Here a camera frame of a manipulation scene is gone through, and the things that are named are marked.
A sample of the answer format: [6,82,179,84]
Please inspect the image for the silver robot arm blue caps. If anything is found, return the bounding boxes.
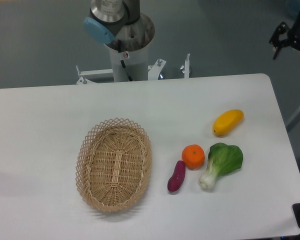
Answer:
[83,0,300,82]

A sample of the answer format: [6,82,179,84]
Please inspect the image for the green bok choy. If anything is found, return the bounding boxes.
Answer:
[198,142,244,190]

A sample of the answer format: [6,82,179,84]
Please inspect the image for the yellow mango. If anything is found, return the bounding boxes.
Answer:
[212,109,245,136]

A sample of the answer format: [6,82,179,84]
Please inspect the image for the black cable on pedestal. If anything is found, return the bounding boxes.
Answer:
[117,39,134,82]

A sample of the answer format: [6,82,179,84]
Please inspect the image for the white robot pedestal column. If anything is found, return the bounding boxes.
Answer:
[105,45,148,83]

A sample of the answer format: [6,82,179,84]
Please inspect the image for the woven wicker basket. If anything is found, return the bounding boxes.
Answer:
[75,118,152,213]

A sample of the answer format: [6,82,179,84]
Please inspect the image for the white metal base frame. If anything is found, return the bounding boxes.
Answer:
[76,53,192,85]

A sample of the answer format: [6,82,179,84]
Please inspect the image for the purple sweet potato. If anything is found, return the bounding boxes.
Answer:
[167,160,186,193]

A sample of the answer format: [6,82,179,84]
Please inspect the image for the orange tangerine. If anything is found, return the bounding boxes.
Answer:
[181,144,205,170]

